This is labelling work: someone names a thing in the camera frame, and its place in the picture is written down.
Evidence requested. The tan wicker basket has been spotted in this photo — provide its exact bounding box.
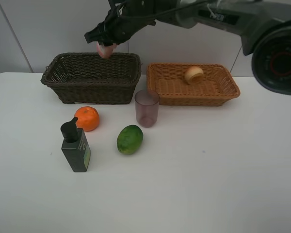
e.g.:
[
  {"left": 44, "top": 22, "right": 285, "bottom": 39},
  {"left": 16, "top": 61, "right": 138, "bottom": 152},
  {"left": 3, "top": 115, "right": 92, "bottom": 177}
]
[{"left": 146, "top": 63, "right": 241, "bottom": 106}]

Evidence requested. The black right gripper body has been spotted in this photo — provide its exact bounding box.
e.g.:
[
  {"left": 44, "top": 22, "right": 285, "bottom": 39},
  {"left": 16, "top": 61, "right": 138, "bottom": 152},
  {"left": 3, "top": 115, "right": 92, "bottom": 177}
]
[{"left": 97, "top": 7, "right": 156, "bottom": 46}]

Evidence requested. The orange mandarin fruit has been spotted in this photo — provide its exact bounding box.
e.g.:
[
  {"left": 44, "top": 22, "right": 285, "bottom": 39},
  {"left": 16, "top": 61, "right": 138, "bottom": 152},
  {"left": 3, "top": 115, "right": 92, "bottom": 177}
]
[{"left": 74, "top": 106, "right": 100, "bottom": 132}]

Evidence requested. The dark green pump bottle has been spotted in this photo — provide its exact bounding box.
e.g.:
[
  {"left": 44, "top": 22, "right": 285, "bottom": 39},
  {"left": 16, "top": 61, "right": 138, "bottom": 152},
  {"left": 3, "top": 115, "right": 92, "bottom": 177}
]
[{"left": 60, "top": 117, "right": 91, "bottom": 172}]

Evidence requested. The pink bottle white cap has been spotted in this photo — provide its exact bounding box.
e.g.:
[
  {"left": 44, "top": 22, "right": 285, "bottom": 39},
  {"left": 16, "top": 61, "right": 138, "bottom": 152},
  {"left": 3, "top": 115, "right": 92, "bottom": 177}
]
[{"left": 97, "top": 43, "right": 117, "bottom": 59}]

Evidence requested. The green mango fruit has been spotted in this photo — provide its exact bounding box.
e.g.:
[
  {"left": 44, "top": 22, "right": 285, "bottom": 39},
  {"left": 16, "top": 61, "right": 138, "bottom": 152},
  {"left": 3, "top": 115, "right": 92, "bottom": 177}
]
[{"left": 116, "top": 125, "right": 144, "bottom": 155}]

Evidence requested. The brown bread bun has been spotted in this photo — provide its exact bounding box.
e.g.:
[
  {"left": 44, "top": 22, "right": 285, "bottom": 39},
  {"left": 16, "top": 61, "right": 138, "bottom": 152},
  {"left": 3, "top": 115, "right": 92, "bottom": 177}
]
[{"left": 184, "top": 66, "right": 204, "bottom": 85}]

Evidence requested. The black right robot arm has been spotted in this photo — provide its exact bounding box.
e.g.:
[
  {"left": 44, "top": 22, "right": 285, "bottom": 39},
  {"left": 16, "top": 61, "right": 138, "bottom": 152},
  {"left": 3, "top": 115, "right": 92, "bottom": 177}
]
[{"left": 84, "top": 0, "right": 291, "bottom": 96}]

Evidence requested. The translucent purple plastic cup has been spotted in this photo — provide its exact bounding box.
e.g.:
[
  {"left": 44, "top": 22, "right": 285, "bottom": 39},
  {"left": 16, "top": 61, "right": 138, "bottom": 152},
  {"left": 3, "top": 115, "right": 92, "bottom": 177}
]
[{"left": 135, "top": 90, "right": 160, "bottom": 128}]

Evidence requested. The dark brown wicker basket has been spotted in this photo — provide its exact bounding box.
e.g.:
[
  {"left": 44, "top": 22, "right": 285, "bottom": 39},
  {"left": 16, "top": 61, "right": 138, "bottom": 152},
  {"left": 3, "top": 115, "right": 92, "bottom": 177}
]
[{"left": 41, "top": 52, "right": 141, "bottom": 105}]

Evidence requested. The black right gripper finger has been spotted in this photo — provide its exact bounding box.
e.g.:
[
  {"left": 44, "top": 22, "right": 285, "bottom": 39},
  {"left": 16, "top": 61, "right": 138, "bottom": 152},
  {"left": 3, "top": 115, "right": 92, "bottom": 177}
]
[
  {"left": 84, "top": 25, "right": 104, "bottom": 44},
  {"left": 104, "top": 41, "right": 121, "bottom": 47}
]

